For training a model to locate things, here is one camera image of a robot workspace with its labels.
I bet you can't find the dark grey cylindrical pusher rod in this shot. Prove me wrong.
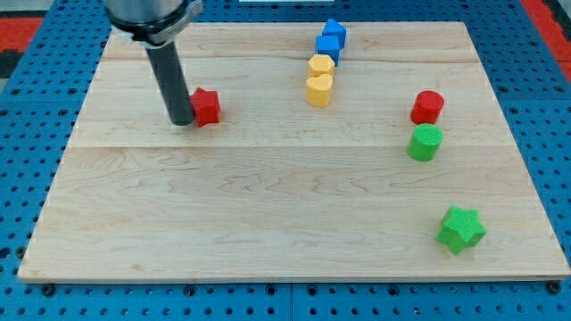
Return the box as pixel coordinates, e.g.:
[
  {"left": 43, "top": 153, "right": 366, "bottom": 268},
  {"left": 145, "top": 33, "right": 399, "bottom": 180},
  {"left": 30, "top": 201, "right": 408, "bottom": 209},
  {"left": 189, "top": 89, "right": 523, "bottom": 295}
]
[{"left": 146, "top": 42, "right": 194, "bottom": 126}]

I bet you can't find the red star block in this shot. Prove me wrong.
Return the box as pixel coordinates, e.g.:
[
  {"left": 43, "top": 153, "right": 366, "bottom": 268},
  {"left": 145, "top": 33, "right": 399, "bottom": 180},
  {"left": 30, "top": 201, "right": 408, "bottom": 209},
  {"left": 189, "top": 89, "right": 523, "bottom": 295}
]
[{"left": 190, "top": 87, "right": 220, "bottom": 128}]

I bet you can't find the yellow heart block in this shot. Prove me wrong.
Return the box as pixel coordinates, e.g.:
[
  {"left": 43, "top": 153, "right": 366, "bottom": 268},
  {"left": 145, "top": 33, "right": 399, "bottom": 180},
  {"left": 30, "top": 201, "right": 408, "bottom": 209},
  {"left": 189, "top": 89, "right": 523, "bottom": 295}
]
[{"left": 306, "top": 74, "right": 334, "bottom": 108}]

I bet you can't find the green star block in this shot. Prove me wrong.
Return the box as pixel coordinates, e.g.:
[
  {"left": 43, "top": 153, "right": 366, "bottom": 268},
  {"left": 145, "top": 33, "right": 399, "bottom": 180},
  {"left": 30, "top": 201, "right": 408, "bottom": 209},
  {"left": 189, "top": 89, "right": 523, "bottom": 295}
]
[{"left": 435, "top": 206, "right": 487, "bottom": 255}]

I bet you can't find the yellow hexagon block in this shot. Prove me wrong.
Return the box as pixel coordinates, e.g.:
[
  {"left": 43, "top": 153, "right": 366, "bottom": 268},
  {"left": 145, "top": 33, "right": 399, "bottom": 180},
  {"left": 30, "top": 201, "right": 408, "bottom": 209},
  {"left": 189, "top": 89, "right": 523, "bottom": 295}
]
[{"left": 307, "top": 53, "right": 335, "bottom": 78}]

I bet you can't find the blue cube block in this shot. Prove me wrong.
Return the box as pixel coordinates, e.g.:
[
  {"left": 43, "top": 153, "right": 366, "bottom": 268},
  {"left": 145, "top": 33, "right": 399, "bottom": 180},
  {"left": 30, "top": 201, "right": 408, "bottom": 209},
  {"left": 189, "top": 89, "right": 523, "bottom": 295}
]
[{"left": 315, "top": 35, "right": 341, "bottom": 66}]

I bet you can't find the blue pentagon block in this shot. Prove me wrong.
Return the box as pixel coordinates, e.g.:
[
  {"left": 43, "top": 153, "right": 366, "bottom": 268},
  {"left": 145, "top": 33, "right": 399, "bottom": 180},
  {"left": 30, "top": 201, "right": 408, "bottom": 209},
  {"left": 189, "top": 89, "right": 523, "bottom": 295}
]
[{"left": 321, "top": 18, "right": 347, "bottom": 49}]

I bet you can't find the red cylinder block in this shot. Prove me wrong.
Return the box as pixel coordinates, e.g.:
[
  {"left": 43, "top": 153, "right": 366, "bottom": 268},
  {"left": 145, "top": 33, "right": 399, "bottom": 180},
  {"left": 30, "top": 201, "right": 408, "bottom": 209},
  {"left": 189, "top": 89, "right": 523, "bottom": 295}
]
[{"left": 410, "top": 90, "right": 445, "bottom": 125}]

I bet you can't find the light wooden board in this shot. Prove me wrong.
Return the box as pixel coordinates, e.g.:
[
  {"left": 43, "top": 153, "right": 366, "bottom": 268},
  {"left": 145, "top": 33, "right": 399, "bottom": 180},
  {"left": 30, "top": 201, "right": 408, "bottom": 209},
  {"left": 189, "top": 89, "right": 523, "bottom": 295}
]
[{"left": 18, "top": 21, "right": 570, "bottom": 284}]

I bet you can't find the green cylinder block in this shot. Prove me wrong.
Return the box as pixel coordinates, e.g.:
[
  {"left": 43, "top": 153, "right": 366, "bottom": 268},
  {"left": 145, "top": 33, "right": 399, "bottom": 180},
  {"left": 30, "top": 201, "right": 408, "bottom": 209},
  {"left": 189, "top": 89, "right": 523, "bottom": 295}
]
[{"left": 406, "top": 123, "right": 444, "bottom": 162}]

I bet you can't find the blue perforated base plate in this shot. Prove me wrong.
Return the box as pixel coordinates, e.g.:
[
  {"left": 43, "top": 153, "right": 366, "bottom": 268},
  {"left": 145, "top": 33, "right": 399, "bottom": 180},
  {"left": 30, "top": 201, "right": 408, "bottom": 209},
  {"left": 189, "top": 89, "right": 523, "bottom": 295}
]
[{"left": 1, "top": 1, "right": 570, "bottom": 320}]

